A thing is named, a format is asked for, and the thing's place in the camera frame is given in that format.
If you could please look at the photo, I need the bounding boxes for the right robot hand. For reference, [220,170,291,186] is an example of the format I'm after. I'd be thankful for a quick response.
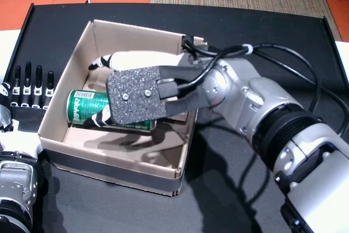
[81,51,186,128]

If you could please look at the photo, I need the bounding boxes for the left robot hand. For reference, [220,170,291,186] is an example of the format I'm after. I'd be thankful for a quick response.
[0,61,56,160]

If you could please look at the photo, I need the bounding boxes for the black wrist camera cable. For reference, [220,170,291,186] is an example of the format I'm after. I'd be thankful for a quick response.
[180,34,349,136]

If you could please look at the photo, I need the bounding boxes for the open cardboard box black tape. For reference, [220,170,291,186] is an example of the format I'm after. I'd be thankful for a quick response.
[37,19,208,198]

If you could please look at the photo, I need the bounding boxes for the green aluminium drink can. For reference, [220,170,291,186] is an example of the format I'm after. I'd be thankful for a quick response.
[66,89,158,133]

